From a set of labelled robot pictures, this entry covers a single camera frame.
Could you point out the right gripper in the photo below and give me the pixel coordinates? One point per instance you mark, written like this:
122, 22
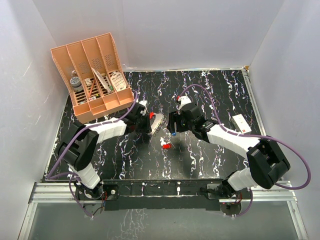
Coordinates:
175, 117

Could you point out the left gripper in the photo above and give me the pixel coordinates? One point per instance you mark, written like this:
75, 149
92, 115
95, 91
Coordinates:
147, 129

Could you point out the key with red tag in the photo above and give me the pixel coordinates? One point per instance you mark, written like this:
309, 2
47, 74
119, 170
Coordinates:
166, 145

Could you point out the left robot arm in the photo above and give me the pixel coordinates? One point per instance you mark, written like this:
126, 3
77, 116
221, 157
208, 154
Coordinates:
79, 144

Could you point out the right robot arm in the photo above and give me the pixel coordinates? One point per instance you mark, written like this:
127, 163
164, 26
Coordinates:
267, 162

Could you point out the white labelled packet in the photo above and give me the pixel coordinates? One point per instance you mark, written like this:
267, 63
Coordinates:
118, 81

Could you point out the small white box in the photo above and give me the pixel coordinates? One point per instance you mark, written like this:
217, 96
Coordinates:
241, 124

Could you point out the white paper card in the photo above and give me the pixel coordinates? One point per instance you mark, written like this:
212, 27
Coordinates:
103, 81

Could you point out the orange pencil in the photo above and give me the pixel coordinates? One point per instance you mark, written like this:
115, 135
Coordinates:
91, 88

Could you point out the pink desk organizer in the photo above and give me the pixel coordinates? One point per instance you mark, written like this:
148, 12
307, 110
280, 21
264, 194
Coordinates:
77, 60

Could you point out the grey round jar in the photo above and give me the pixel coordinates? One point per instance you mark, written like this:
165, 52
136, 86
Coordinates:
76, 84

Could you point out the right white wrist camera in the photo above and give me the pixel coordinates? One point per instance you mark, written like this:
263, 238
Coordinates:
182, 101

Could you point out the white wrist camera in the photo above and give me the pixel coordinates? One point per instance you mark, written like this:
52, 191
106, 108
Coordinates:
142, 107
182, 101

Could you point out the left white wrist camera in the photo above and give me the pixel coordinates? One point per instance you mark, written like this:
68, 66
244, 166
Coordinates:
142, 107

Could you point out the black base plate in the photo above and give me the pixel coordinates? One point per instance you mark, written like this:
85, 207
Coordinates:
163, 194

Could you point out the aluminium frame rail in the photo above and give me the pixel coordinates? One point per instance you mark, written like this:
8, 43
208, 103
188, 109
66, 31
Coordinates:
53, 215

